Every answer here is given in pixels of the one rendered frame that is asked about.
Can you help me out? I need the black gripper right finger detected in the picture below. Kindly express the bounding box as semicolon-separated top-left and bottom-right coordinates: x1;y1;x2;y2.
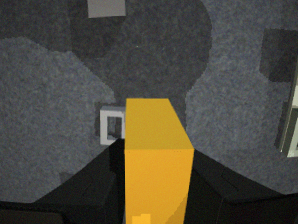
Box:
184;149;298;224

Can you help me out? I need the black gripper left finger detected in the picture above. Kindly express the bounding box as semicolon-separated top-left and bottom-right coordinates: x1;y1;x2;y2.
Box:
0;139;126;224

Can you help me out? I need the yellow block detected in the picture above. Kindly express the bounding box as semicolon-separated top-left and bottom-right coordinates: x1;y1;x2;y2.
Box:
125;99;194;224

